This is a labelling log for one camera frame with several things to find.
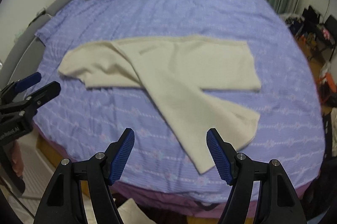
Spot magenta bed skirt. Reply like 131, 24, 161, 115
34, 123, 317, 219

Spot person's left hand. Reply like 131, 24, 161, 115
11, 141, 24, 177

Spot orange plastic stool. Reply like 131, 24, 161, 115
318, 72, 336, 104

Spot cream white pants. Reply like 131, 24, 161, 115
58, 35, 262, 173

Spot grey padded headboard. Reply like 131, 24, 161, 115
1, 0, 72, 88

